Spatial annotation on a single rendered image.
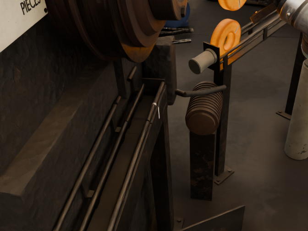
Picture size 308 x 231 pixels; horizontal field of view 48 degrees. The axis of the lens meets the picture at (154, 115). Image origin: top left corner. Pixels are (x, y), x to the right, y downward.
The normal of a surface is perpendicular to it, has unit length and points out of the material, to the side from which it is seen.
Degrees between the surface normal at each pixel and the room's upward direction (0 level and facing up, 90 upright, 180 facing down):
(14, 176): 0
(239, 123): 0
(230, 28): 89
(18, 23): 90
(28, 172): 0
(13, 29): 90
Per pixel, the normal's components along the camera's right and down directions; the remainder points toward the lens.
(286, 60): -0.07, -0.79
